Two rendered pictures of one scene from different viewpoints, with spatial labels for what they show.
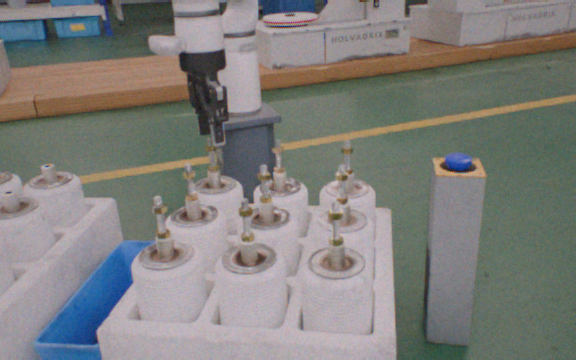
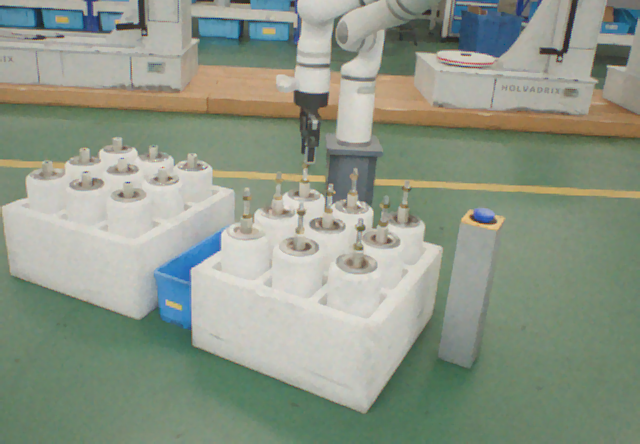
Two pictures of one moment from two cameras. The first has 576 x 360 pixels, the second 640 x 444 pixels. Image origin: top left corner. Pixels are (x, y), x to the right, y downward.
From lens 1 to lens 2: 0.47 m
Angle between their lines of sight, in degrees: 14
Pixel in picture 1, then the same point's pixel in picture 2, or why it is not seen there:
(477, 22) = not seen: outside the picture
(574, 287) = (593, 354)
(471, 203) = (484, 249)
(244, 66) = (359, 105)
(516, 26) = not seen: outside the picture
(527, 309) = (538, 359)
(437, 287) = (451, 313)
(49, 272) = (174, 229)
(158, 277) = (235, 243)
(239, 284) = (284, 260)
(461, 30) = not seen: outside the picture
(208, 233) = (282, 226)
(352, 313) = (356, 300)
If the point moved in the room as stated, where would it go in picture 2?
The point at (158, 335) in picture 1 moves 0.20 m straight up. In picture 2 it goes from (226, 281) to (227, 182)
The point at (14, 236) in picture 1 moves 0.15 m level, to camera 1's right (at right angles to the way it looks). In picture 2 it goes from (159, 198) to (219, 209)
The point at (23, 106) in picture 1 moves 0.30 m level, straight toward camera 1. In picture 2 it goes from (198, 101) to (197, 117)
